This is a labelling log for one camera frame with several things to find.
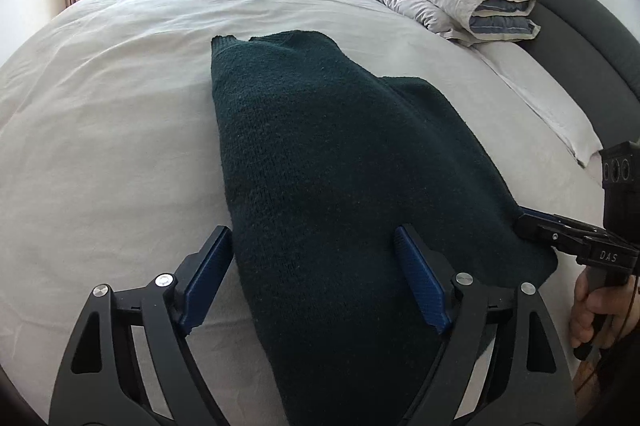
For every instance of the dark grey bed headboard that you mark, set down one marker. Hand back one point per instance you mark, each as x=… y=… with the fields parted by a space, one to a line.
x=590 y=25

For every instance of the flat white pillow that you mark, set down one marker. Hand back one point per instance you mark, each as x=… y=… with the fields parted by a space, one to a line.
x=540 y=95

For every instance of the person's right hand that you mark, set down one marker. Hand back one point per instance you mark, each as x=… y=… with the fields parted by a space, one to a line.
x=590 y=311

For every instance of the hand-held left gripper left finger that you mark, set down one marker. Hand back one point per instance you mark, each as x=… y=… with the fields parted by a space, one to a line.
x=210 y=276

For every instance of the dark green knit sweater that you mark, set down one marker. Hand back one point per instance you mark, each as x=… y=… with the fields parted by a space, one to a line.
x=325 y=145

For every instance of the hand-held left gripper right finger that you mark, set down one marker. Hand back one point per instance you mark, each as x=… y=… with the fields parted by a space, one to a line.
x=420 y=276

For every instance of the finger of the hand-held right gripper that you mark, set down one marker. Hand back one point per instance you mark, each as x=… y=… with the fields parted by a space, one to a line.
x=545 y=233
x=547 y=213

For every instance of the bed with white sheet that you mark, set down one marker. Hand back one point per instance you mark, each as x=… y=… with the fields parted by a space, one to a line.
x=110 y=105

